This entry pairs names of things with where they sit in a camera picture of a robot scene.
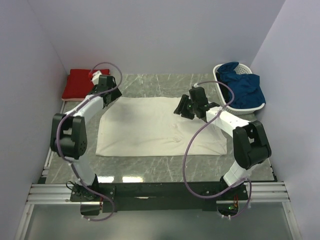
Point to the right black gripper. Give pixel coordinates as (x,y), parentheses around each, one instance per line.
(181,108)

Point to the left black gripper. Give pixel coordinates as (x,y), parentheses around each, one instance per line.
(116,94)

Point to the cream white t shirt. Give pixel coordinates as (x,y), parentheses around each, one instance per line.
(144,127)

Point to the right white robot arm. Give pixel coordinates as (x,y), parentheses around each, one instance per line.
(249,140)

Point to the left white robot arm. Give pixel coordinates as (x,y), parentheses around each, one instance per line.
(69,134)

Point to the folded red t shirt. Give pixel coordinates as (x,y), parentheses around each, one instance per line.
(78,83)

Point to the white plastic laundry basket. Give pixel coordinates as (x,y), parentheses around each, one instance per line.
(218,85)

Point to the folded pink t shirt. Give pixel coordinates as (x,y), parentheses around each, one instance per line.
(73,99)

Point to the crumpled blue t shirt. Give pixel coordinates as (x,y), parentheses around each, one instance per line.
(244,86)

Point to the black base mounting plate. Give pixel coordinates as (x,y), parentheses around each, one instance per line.
(143,196)

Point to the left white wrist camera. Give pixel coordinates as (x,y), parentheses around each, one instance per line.
(94,77)

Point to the aluminium extrusion rail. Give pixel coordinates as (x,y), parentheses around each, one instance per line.
(262,192)

